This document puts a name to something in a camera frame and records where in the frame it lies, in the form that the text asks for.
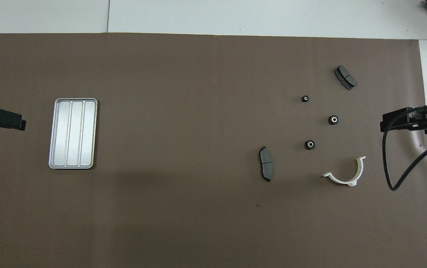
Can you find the silver metal ribbed tray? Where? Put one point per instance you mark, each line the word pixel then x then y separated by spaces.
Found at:
pixel 73 134

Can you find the short dark grey brake pad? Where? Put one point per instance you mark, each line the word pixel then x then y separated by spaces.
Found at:
pixel 344 77

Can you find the long dark grey brake pad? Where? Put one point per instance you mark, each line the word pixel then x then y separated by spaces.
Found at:
pixel 266 165

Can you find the brown paper table mat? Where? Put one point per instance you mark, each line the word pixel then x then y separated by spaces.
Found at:
pixel 198 111

